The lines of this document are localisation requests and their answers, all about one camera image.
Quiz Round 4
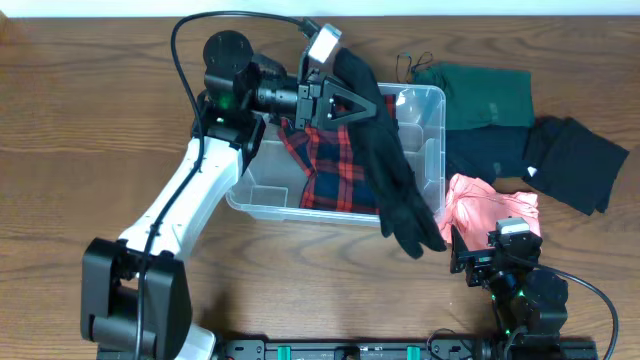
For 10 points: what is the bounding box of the red navy plaid shirt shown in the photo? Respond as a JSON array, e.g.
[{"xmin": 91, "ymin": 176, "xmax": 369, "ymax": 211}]
[{"xmin": 276, "ymin": 117, "xmax": 401, "ymax": 215}]

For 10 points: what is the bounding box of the green garment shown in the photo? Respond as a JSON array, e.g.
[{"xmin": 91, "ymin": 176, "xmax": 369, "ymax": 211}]
[{"xmin": 395, "ymin": 52, "xmax": 534, "ymax": 130}]

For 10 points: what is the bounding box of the clear plastic storage container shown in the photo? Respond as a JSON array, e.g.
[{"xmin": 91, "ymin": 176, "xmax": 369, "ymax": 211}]
[{"xmin": 226, "ymin": 83, "xmax": 447, "ymax": 227}]

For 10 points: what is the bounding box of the pink crumpled garment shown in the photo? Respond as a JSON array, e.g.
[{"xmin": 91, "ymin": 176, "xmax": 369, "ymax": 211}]
[{"xmin": 438, "ymin": 174, "xmax": 541, "ymax": 251}]

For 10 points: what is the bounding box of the black garment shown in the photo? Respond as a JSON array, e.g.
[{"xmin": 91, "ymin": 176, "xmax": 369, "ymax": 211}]
[
  {"xmin": 524, "ymin": 116, "xmax": 629, "ymax": 215},
  {"xmin": 333, "ymin": 48, "xmax": 447, "ymax": 259}
]

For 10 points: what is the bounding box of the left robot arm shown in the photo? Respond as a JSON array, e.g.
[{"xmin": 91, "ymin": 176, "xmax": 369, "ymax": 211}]
[{"xmin": 81, "ymin": 26, "xmax": 377, "ymax": 359}]

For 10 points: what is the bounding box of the black mounting rail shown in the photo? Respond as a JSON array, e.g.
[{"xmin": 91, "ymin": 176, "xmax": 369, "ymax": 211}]
[{"xmin": 212, "ymin": 336, "xmax": 598, "ymax": 360}]

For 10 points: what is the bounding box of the dark navy folded garment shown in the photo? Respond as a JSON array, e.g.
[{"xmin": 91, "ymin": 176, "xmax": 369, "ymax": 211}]
[{"xmin": 445, "ymin": 126, "xmax": 529, "ymax": 184}]

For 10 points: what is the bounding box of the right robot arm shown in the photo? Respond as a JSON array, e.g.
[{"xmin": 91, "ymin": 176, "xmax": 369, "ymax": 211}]
[{"xmin": 450, "ymin": 218, "xmax": 568, "ymax": 359}]

